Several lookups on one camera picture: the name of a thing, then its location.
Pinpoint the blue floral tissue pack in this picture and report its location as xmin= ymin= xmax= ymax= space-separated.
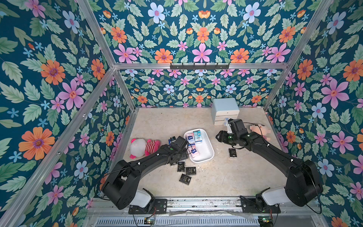
xmin=188 ymin=144 xmax=199 ymax=158

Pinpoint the pink Tempo tissue pack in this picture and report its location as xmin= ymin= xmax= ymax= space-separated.
xmin=186 ymin=133 xmax=195 ymax=145

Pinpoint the teal cartoon tissue pack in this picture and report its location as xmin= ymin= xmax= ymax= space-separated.
xmin=193 ymin=130 xmax=203 ymax=143

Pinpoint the white plastic storage box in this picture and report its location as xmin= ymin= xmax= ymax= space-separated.
xmin=183 ymin=129 xmax=215 ymax=164

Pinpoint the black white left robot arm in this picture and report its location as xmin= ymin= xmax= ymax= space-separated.
xmin=101 ymin=136 xmax=189 ymax=212

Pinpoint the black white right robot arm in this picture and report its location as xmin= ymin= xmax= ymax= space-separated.
xmin=216 ymin=119 xmax=323 ymax=209

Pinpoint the black Face tissue pack middle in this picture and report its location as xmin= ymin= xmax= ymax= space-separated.
xmin=177 ymin=162 xmax=185 ymax=172

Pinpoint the black Face tissue pack far-right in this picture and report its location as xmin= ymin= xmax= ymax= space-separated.
xmin=228 ymin=148 xmax=237 ymax=158

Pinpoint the black Face tissue pack right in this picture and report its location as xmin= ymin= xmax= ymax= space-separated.
xmin=185 ymin=167 xmax=197 ymax=176

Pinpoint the pink bald baby doll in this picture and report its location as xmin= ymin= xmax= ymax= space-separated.
xmin=250 ymin=124 xmax=272 ymax=141

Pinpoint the black Face tissue pack bottom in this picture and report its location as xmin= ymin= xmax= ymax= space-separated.
xmin=179 ymin=174 xmax=192 ymax=185

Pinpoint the pale blue mini drawer chest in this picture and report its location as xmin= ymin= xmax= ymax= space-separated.
xmin=211 ymin=98 xmax=240 ymax=125

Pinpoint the pink white striped plush toy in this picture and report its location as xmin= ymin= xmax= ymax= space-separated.
xmin=130 ymin=138 xmax=161 ymax=159

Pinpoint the white ventilation grille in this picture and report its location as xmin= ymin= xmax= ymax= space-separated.
xmin=95 ymin=216 xmax=259 ymax=227

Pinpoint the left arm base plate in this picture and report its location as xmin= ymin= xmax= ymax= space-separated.
xmin=128 ymin=199 xmax=168 ymax=215

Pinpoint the black wall hook rail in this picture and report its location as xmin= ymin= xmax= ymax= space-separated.
xmin=169 ymin=63 xmax=230 ymax=71

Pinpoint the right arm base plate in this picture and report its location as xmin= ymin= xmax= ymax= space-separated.
xmin=240 ymin=196 xmax=281 ymax=214

